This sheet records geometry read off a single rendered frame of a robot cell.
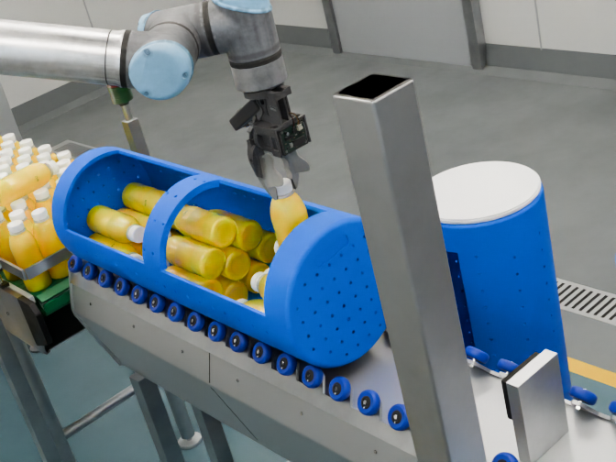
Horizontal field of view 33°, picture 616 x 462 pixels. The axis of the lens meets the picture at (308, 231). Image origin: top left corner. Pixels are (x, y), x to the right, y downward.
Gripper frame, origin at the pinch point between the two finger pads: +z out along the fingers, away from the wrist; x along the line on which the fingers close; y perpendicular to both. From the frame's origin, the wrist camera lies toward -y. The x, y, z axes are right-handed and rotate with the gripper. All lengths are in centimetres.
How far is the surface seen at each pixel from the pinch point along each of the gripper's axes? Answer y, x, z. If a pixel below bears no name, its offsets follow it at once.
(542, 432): 54, 0, 32
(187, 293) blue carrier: -21.5, -13.5, 21.9
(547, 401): 53, 2, 28
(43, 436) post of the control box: -100, -28, 84
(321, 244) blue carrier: 10.8, -2.3, 8.1
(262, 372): -6.6, -10.7, 37.3
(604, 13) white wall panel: -159, 324, 91
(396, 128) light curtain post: 70, -33, -37
